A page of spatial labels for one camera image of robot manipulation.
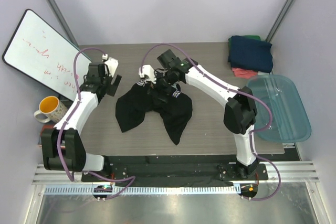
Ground aluminium corner post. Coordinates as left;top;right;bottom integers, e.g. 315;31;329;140
46;0;78;47
266;0;295;42

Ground whiteboard with red writing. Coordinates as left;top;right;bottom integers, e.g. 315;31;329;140
2;9;91;101

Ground black printed t-shirt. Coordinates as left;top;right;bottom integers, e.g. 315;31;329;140
115;80;193;145

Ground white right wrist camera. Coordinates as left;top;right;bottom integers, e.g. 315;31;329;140
139;65;157;84

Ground folded navy t-shirt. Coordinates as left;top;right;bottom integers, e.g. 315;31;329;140
228;35;274;73

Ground folded green t-shirt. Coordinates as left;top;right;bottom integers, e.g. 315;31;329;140
228;35;261;49

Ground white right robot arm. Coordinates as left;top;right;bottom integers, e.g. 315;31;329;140
157;49;258;179

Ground folded red t-shirt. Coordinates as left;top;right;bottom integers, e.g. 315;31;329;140
232;68;258;79

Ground right aluminium corner post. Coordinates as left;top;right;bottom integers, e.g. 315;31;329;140
266;0;295;42

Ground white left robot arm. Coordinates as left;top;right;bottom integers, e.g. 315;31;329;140
41;58;121;172

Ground blue transparent plastic bin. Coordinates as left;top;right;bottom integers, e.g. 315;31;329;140
247;74;311;143

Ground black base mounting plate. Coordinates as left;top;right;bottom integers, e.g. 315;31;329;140
48;154;300;188

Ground left aluminium corner post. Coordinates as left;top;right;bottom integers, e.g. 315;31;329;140
46;0;78;47

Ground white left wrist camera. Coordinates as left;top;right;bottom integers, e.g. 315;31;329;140
102;54;119;77

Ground aluminium rail frame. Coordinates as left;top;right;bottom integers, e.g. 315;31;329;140
24;156;333;223

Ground white mug orange inside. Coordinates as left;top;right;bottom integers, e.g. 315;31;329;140
33;96;68;123

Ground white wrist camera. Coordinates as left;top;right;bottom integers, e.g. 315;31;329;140
102;54;119;77
139;65;157;84

